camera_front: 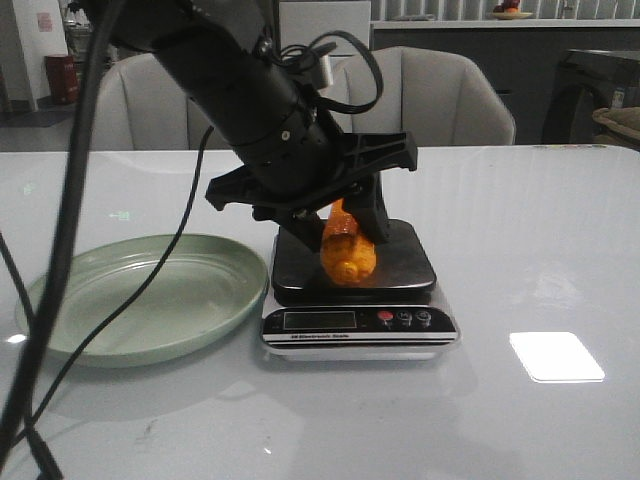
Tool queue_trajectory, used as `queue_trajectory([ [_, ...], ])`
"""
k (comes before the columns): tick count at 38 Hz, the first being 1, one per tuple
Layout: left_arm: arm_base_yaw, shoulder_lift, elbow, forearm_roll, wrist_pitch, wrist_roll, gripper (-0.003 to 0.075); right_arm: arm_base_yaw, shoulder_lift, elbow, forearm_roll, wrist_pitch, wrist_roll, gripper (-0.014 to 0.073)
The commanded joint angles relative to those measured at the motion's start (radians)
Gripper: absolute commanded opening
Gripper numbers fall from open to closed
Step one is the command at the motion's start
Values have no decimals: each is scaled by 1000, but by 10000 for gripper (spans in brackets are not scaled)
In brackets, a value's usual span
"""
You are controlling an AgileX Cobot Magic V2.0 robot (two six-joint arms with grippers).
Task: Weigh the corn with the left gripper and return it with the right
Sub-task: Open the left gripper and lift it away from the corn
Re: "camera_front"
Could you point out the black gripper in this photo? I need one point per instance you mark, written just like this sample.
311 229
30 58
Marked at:
296 199

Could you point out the orange corn cob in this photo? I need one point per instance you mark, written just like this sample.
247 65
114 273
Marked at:
347 256

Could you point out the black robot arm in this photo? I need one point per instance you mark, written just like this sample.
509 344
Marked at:
295 158

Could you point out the black silver kitchen scale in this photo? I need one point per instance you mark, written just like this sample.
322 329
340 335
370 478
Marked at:
398 313

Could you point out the light green plate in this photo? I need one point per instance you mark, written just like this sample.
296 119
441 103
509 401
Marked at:
206 288

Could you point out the grey armchair right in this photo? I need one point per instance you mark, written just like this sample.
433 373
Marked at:
440 98

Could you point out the grey armchair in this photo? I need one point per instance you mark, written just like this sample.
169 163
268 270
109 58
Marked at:
440 98
141 107

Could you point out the white drawer cabinet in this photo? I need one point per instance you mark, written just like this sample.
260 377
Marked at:
314 36

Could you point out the grey armchair left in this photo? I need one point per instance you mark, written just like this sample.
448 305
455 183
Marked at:
141 107

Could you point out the grey counter sideboard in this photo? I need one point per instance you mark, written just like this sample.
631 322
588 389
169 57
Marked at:
519 57

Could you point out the dark glossy cabinet right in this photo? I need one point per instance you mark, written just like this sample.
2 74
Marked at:
585 81

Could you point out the fruit bowl on counter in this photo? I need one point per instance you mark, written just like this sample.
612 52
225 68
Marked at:
509 10

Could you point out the tan cushion far right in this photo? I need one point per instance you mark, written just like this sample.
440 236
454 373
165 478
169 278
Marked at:
618 126

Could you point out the red trash bin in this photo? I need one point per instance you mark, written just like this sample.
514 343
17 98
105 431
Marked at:
62 78

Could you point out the pink paper wall sign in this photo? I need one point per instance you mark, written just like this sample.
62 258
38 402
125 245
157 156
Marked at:
44 21

